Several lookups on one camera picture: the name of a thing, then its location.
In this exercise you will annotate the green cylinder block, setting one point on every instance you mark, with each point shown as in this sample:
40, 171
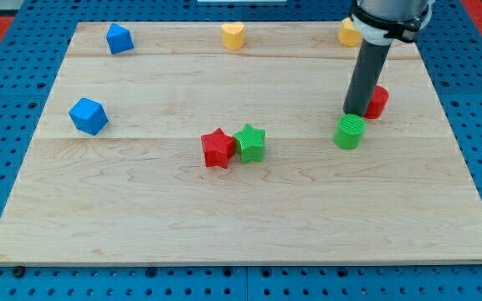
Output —
349, 131

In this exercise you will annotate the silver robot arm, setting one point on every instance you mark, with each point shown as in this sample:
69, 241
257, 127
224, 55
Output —
380, 22

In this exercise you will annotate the green star block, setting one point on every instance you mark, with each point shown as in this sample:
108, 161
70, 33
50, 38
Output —
250, 144

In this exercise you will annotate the red star block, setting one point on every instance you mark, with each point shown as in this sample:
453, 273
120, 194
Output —
217, 148

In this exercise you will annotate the wooden board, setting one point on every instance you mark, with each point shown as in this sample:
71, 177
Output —
139, 194

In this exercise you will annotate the yellow heart block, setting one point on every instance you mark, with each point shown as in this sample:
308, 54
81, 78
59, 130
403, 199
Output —
233, 35

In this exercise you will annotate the red cylinder block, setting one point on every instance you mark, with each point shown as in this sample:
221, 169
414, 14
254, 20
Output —
377, 103

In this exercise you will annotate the blue cube block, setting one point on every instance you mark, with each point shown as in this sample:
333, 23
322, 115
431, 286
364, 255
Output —
88, 116

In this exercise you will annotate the yellow hexagon block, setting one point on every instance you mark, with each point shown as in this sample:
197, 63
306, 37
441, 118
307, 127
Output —
348, 35

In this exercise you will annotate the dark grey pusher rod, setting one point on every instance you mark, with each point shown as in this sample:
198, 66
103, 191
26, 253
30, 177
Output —
369, 63

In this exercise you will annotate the blue pentagon block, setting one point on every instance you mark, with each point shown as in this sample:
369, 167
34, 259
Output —
119, 39

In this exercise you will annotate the blue perforated mat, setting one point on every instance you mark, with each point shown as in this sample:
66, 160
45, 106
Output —
30, 55

